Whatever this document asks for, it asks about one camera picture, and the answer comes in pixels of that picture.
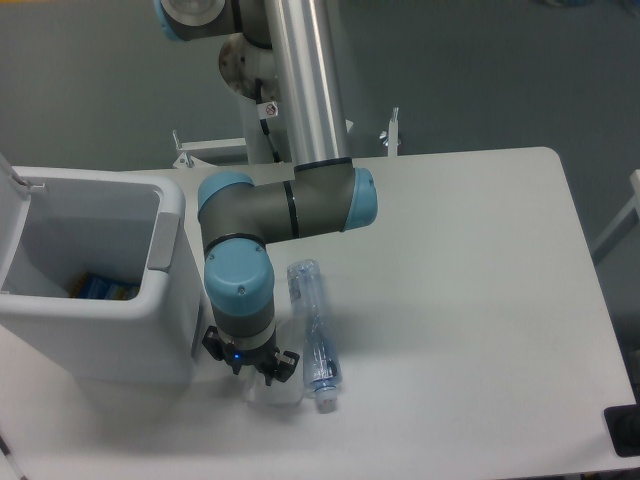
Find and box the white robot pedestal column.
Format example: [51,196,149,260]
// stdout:
[218,33,291,164]

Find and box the black clamp at table edge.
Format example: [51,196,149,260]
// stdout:
[604,404,639,458]

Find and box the white left base bracket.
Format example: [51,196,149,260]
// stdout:
[172,130,248,169]

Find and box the crushed clear plastic bottle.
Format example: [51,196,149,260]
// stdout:
[287,259,343,414]

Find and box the white trash can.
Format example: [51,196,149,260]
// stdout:
[1,163,202,383]

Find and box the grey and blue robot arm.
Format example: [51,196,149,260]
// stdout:
[155,1,378,383]

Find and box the black cable on pedestal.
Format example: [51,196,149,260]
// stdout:
[254,77,283,164]

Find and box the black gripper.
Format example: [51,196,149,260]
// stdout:
[201,325,300,386]

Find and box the white far right base bracket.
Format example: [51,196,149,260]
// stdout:
[379,106,402,157]

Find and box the blue box in trash can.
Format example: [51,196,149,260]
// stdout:
[70,272,140,301]

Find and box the white frame at right edge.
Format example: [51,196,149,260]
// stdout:
[591,169,639,265]

